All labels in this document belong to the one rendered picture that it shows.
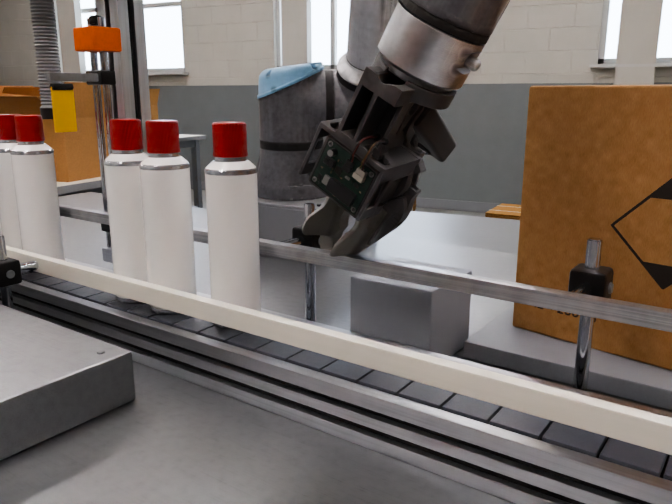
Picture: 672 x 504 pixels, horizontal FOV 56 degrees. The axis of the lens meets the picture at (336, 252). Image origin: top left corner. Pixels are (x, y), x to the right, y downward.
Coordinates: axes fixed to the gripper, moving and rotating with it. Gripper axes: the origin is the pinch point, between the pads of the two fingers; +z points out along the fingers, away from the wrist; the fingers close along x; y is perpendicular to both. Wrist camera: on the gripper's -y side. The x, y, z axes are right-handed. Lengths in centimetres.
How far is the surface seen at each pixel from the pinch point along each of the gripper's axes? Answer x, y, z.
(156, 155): -20.0, 6.5, 0.7
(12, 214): -42.1, 6.1, 25.1
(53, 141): -162, -90, 106
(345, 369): 9.5, 8.8, 2.8
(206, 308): -5.3, 9.9, 8.2
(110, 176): -24.6, 7.5, 6.3
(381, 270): 5.8, 2.2, -3.2
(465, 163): -139, -517, 178
